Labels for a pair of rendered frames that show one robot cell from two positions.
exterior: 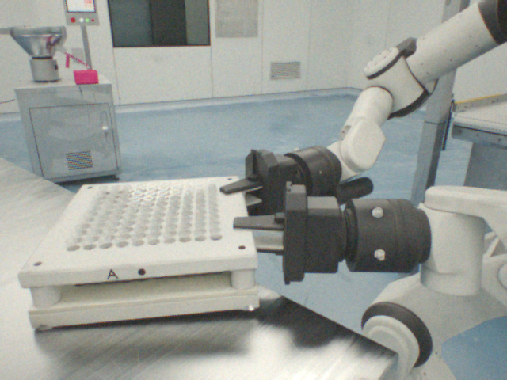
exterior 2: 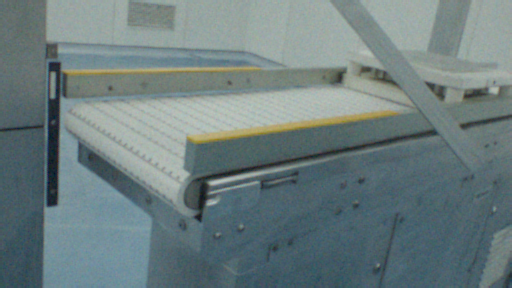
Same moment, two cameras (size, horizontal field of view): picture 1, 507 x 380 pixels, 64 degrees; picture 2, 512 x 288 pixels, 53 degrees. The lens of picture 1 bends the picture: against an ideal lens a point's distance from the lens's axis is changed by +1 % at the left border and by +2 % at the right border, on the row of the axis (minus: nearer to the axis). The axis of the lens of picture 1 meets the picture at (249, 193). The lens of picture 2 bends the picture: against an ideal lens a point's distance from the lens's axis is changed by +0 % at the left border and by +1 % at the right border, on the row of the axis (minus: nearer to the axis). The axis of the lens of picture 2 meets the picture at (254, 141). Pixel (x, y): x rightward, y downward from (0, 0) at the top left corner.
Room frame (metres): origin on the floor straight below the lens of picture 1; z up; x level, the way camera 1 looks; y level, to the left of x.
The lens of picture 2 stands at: (0.89, -0.92, 1.03)
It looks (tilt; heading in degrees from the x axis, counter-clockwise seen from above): 18 degrees down; 350
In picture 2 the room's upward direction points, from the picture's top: 8 degrees clockwise
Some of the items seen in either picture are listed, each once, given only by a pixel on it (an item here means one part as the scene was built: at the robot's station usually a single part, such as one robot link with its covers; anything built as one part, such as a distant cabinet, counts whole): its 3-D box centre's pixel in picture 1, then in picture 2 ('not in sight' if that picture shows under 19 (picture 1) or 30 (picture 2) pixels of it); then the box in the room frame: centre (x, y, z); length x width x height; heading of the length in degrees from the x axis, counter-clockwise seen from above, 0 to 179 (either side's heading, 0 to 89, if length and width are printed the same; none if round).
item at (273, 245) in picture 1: (258, 246); not in sight; (0.43, -0.01, 0.91); 0.06 x 0.03 x 0.02; 88
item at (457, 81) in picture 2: not in sight; (433, 67); (1.84, -1.41, 0.91); 0.25 x 0.24 x 0.02; 35
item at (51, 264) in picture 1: (154, 219); not in sight; (0.48, 0.13, 0.93); 0.25 x 0.24 x 0.02; 6
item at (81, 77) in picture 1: (85, 77); not in sight; (3.04, 1.18, 0.80); 0.16 x 0.12 x 0.09; 115
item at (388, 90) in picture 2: not in sight; (426, 91); (1.84, -1.41, 0.86); 0.24 x 0.24 x 0.02; 35
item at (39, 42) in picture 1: (51, 54); not in sight; (3.18, 1.46, 0.95); 0.49 x 0.36 x 0.37; 115
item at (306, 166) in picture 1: (283, 180); not in sight; (0.61, -0.06, 0.93); 0.12 x 0.10 x 0.13; 128
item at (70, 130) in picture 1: (72, 131); not in sight; (3.15, 1.40, 0.38); 0.63 x 0.57 x 0.76; 115
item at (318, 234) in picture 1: (333, 235); not in sight; (0.43, -0.10, 0.93); 0.12 x 0.10 x 0.13; 88
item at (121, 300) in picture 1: (158, 251); not in sight; (0.48, 0.12, 0.88); 0.24 x 0.24 x 0.02; 6
